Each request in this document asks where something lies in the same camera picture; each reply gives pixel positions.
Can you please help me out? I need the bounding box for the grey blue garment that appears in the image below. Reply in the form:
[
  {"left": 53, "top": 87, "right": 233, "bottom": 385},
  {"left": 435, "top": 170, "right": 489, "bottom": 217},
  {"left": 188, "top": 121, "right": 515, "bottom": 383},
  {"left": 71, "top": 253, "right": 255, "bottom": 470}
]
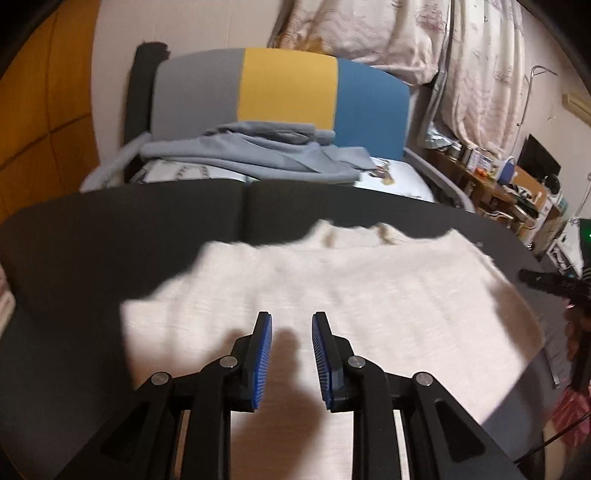
[{"left": 140, "top": 121, "right": 376, "bottom": 180}]

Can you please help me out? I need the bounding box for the folded pink cloth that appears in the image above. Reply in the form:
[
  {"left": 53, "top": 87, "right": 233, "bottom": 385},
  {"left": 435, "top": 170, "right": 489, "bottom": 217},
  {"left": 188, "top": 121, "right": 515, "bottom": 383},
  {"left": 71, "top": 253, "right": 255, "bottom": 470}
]
[{"left": 0, "top": 268, "right": 16, "bottom": 335}]

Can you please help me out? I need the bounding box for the pink patterned curtain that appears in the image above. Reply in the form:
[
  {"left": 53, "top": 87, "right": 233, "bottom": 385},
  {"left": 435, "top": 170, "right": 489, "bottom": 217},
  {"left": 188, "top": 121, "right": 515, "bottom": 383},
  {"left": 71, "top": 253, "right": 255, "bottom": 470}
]
[{"left": 277, "top": 1, "right": 525, "bottom": 159}]

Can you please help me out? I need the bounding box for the white printed seat cushion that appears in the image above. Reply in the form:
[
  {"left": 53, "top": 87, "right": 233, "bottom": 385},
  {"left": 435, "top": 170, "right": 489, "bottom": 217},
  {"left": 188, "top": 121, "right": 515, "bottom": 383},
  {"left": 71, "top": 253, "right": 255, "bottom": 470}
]
[{"left": 132, "top": 157, "right": 436, "bottom": 203}]

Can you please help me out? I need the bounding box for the cream knit sweater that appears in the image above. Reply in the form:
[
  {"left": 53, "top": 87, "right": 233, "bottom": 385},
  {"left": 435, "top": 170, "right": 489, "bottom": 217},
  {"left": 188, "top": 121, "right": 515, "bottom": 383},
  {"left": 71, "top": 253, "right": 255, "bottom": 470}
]
[{"left": 121, "top": 221, "right": 544, "bottom": 479}]

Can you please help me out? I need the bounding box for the black cable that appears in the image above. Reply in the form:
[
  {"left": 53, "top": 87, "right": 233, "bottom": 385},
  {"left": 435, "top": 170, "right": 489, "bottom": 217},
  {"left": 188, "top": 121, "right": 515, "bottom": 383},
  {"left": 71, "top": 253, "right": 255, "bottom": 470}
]
[{"left": 512, "top": 410, "right": 591, "bottom": 464}]

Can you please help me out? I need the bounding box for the wooden desk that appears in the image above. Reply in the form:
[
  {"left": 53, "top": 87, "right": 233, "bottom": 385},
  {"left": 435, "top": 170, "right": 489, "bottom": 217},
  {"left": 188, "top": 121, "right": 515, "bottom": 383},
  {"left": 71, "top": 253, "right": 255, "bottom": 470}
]
[{"left": 427, "top": 150, "right": 563, "bottom": 250}]

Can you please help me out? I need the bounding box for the grey yellow blue chair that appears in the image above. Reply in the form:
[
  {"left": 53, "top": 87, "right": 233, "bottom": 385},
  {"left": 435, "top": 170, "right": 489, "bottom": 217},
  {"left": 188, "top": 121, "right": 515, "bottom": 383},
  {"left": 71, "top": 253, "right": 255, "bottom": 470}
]
[{"left": 81, "top": 48, "right": 475, "bottom": 212}]

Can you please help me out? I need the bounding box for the black rolled mat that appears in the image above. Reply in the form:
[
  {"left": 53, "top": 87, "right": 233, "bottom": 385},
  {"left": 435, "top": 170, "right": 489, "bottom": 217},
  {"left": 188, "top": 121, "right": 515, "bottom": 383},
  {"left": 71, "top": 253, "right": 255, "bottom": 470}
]
[{"left": 122, "top": 41, "right": 170, "bottom": 181}]

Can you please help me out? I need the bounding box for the black monitor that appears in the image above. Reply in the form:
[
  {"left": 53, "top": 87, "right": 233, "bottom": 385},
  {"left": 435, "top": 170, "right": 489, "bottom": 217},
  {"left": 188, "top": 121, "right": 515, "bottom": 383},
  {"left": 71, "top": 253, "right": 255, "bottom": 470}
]
[{"left": 517, "top": 135, "right": 561, "bottom": 183}]

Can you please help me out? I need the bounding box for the white air conditioner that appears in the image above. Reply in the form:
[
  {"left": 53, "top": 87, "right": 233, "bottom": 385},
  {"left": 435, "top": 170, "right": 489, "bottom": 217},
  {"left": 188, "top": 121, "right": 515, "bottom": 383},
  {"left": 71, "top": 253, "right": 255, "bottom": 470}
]
[{"left": 562, "top": 93, "right": 591, "bottom": 124}]

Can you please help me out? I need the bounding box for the wooden wardrobe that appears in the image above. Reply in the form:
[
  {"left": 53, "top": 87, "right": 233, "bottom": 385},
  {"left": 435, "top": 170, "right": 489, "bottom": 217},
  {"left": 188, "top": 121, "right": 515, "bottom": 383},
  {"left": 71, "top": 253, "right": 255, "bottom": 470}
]
[{"left": 1, "top": 1, "right": 100, "bottom": 218}]

